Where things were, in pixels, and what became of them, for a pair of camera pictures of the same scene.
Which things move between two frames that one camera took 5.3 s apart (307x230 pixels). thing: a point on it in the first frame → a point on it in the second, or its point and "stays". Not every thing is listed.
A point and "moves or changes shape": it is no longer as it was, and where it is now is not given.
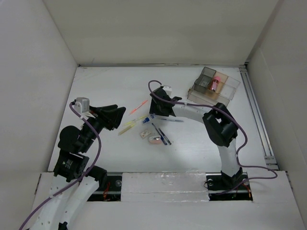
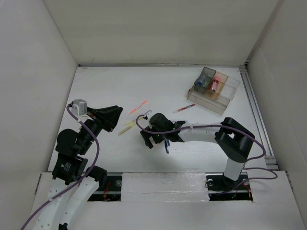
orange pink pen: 143,103 stays
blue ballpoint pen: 160,135 moves or changes shape
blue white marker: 152,116 moves or changes shape
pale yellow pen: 126,129 stays
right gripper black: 154,109 → 147,141
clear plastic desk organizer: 211,87 stays
